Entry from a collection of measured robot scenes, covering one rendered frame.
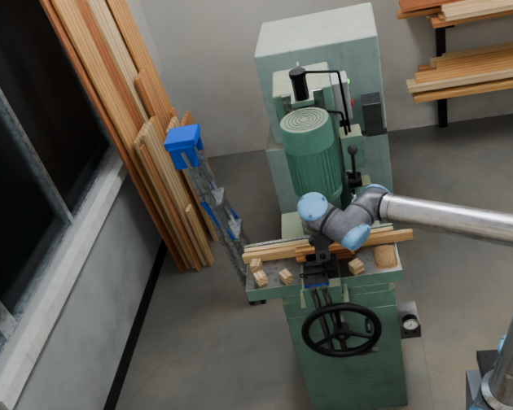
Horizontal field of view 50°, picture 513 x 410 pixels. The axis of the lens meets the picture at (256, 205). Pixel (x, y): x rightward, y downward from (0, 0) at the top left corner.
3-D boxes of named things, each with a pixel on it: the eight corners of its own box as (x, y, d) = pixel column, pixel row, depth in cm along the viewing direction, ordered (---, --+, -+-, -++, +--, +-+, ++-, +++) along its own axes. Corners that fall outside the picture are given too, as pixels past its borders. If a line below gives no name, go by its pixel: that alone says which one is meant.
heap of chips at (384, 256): (375, 270, 205) (374, 265, 203) (371, 247, 214) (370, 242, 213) (399, 267, 203) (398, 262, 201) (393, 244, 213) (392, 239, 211)
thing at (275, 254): (244, 263, 224) (242, 257, 222) (244, 260, 225) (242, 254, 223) (413, 239, 213) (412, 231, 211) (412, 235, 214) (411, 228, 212)
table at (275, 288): (247, 320, 208) (243, 310, 204) (250, 264, 232) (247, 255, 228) (409, 299, 198) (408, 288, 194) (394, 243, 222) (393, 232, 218)
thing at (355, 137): (345, 171, 216) (340, 138, 207) (343, 158, 223) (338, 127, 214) (366, 167, 214) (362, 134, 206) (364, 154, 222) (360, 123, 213)
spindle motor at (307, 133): (295, 210, 196) (278, 137, 178) (295, 182, 210) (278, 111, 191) (344, 202, 193) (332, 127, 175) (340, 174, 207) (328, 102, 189)
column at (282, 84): (304, 242, 241) (270, 97, 198) (303, 211, 258) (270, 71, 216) (355, 234, 237) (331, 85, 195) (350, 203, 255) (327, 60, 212)
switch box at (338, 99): (337, 121, 214) (331, 84, 204) (335, 109, 222) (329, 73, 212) (352, 118, 213) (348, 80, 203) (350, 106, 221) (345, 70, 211)
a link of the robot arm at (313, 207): (317, 225, 159) (289, 208, 162) (321, 238, 170) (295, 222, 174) (335, 200, 160) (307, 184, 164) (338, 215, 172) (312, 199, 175)
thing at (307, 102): (295, 120, 195) (285, 77, 185) (294, 111, 201) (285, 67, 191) (317, 116, 194) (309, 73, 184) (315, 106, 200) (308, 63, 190)
